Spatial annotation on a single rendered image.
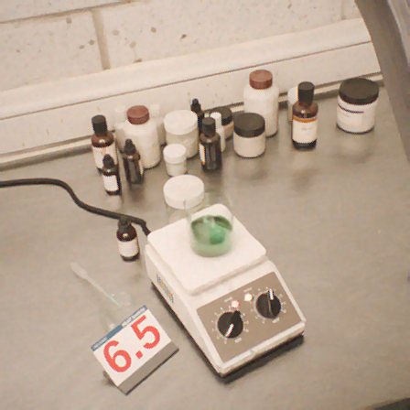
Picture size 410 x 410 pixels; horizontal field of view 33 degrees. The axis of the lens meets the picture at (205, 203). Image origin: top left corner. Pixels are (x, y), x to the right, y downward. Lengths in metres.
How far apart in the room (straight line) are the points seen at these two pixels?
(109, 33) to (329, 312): 0.59
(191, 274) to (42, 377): 0.23
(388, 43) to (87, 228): 0.65
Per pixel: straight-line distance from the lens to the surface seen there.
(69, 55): 1.20
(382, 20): 0.54
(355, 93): 1.20
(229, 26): 1.24
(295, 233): 1.03
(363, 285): 0.97
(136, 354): 0.88
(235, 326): 0.85
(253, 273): 0.88
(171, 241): 0.90
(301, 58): 1.27
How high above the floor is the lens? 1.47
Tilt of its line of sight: 42 degrees down
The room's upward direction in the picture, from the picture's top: 5 degrees counter-clockwise
